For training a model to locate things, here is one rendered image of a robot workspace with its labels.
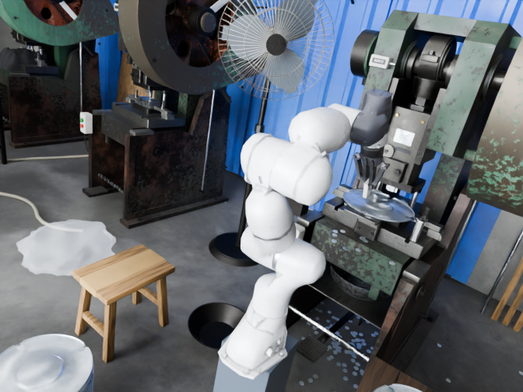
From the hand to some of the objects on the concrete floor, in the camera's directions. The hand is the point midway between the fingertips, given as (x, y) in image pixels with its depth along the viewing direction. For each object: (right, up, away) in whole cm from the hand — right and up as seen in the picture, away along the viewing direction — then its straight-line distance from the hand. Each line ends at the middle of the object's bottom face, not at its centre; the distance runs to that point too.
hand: (366, 188), depth 137 cm
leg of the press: (+33, -82, +55) cm, 104 cm away
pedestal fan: (-34, -30, +142) cm, 149 cm away
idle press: (-104, -1, +178) cm, 206 cm away
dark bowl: (-59, -69, +43) cm, 100 cm away
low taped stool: (-102, -64, +37) cm, 125 cm away
